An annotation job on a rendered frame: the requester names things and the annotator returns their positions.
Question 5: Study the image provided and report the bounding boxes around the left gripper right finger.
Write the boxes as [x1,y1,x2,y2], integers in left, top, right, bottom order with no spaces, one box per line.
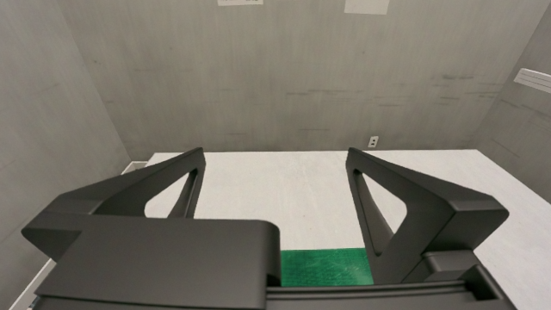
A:
[345,147,510,284]

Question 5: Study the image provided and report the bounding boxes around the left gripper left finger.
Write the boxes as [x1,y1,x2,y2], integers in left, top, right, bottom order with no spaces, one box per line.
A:
[42,147,207,218]

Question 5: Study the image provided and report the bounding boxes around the green mat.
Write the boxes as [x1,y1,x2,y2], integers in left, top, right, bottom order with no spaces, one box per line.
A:
[281,247,374,287]

